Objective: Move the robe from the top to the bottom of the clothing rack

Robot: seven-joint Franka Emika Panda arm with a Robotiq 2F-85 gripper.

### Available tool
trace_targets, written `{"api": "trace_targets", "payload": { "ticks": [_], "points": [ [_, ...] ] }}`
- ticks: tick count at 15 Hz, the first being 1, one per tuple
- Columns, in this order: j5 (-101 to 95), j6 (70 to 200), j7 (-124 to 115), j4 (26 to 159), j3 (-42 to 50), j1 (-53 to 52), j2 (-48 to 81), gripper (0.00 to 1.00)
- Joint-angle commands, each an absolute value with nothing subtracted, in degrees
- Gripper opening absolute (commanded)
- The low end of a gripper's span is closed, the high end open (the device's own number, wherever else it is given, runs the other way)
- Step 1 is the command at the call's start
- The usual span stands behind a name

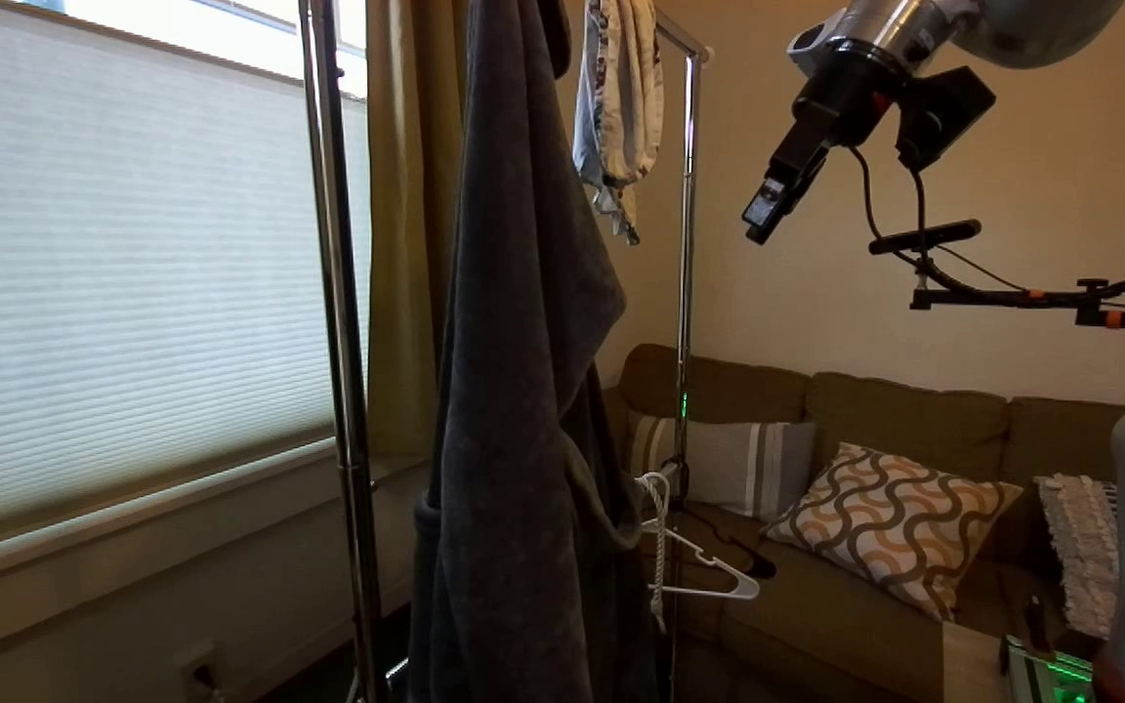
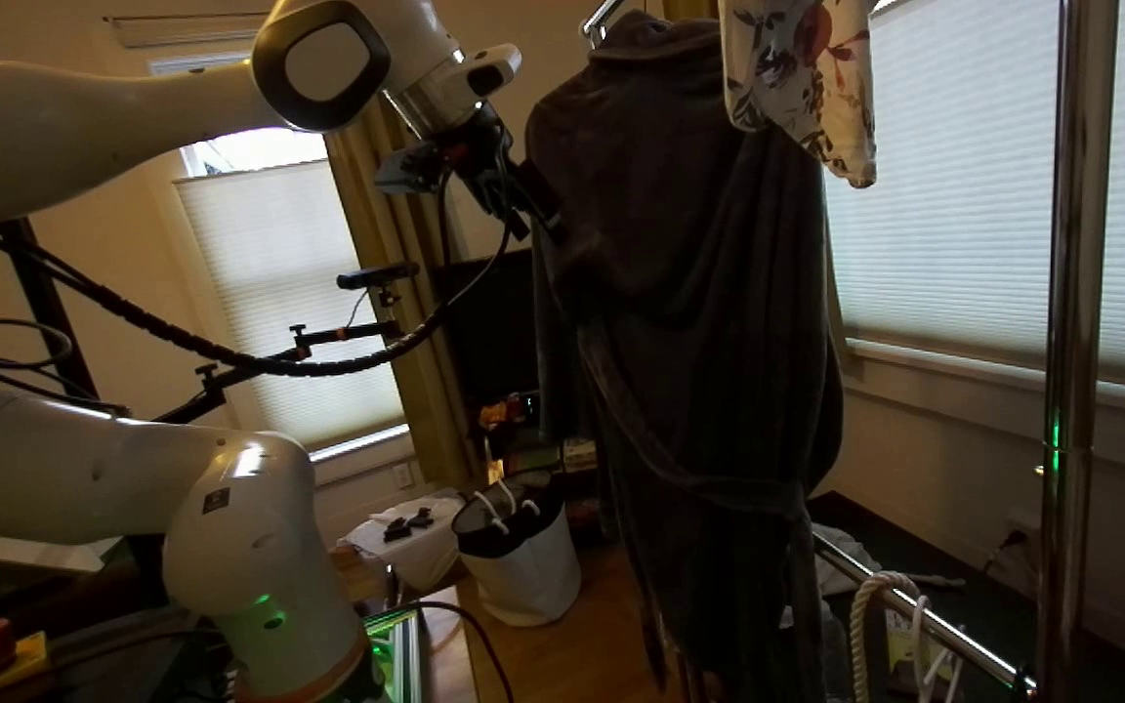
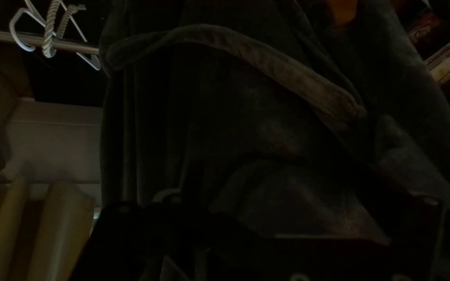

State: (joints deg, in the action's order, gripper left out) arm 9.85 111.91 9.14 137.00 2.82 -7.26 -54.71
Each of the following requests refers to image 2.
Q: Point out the green lit box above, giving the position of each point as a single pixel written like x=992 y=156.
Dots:
x=390 y=648

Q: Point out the dark grey fleece robe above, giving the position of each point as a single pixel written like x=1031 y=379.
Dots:
x=694 y=327

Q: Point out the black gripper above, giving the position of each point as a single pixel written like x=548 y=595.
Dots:
x=464 y=156

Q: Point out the black floor mat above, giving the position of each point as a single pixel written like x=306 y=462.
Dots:
x=976 y=586

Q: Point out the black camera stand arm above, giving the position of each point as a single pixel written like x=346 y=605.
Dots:
x=329 y=337

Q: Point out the white bucket with black liner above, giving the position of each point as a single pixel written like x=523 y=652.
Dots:
x=523 y=578

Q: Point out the white pleated window blind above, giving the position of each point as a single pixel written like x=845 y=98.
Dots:
x=289 y=286
x=955 y=198

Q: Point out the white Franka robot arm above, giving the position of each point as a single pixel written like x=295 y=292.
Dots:
x=54 y=132

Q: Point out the white floral garment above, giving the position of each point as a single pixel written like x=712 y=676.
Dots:
x=796 y=79

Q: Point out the olive curtain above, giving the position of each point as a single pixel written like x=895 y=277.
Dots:
x=390 y=258

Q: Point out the black tripod pole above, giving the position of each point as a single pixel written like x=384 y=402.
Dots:
x=46 y=307

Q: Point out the chrome clothing rack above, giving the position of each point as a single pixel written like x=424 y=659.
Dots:
x=1075 y=258

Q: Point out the black bar camera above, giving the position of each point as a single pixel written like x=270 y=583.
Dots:
x=371 y=277

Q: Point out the black television screen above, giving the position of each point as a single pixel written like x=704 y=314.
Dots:
x=496 y=337

